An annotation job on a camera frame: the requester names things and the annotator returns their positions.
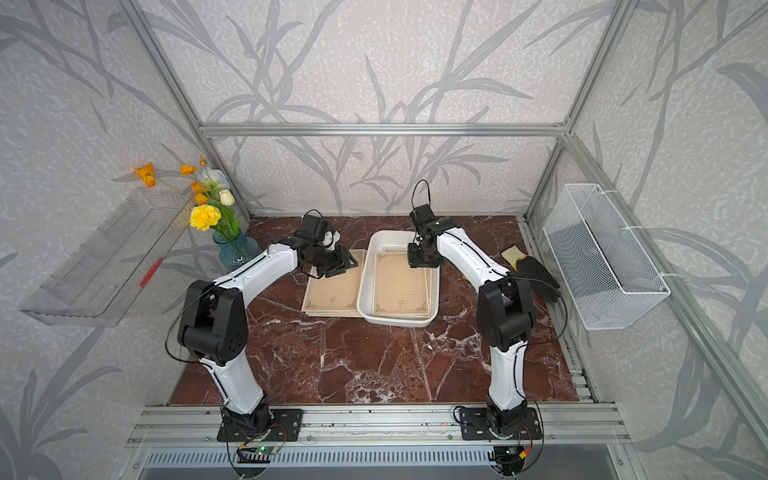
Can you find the white wire mesh basket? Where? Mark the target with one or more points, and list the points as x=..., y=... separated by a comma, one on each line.
x=610, y=276

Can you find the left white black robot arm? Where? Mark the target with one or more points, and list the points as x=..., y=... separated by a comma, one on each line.
x=213, y=325

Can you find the beige stationery paper stack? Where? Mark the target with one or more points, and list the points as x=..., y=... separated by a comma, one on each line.
x=399, y=290

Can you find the aluminium front rail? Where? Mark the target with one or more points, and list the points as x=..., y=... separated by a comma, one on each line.
x=385, y=425

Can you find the yellow orange artificial flowers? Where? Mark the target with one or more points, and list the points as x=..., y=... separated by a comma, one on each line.
x=215, y=202

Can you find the right circuit board with wires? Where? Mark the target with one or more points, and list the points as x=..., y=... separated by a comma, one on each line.
x=510, y=461

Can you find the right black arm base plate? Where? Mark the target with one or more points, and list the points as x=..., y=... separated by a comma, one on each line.
x=481, y=423

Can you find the aluminium cage frame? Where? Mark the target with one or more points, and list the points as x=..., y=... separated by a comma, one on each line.
x=747, y=398

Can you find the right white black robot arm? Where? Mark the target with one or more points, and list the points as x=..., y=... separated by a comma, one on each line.
x=505, y=317

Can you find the left green circuit board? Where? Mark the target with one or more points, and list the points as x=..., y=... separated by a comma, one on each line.
x=257, y=454

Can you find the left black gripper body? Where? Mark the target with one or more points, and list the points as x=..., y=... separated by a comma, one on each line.
x=329, y=261

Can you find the blue glass vase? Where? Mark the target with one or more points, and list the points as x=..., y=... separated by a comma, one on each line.
x=236, y=252

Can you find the black yellow work glove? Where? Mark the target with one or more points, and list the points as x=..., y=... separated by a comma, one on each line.
x=541, y=280

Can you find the white plastic storage box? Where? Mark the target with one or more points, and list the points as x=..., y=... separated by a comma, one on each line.
x=391, y=240

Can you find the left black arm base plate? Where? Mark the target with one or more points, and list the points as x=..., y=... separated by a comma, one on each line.
x=276, y=425

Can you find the clear acrylic wall shelf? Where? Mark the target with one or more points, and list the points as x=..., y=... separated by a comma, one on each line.
x=99, y=283

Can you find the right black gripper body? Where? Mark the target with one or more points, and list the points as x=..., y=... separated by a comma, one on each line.
x=417, y=256

